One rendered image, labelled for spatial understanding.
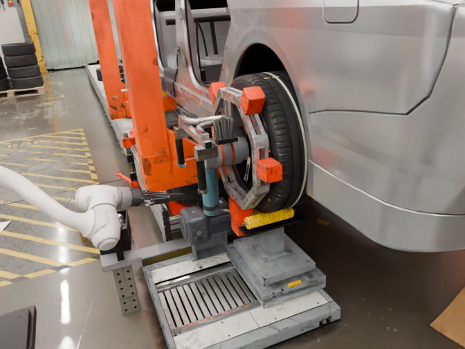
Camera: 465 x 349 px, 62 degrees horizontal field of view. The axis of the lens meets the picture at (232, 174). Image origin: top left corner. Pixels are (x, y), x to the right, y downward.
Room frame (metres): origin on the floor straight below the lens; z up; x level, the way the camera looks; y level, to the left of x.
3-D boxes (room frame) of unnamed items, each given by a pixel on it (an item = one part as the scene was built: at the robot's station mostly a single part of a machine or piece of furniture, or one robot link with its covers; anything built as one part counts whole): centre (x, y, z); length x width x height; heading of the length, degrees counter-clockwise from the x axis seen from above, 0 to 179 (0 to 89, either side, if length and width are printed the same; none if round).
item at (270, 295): (1.77, -0.19, 0.13); 0.50 x 0.36 x 0.10; 21
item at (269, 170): (1.42, -0.15, 0.85); 0.09 x 0.08 x 0.07; 21
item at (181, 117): (1.76, 0.12, 1.03); 0.19 x 0.18 x 0.11; 111
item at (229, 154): (1.69, 0.04, 0.85); 0.21 x 0.14 x 0.14; 111
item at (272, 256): (1.77, -0.19, 0.32); 0.40 x 0.30 x 0.28; 21
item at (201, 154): (1.48, 0.10, 0.93); 0.09 x 0.05 x 0.05; 111
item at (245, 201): (1.71, -0.03, 0.85); 0.54 x 0.07 x 0.54; 21
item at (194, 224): (1.99, 0.11, 0.26); 0.42 x 0.18 x 0.35; 111
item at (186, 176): (2.20, 0.13, 0.69); 0.52 x 0.17 x 0.35; 111
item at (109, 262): (1.64, 0.60, 0.44); 0.43 x 0.17 x 0.03; 21
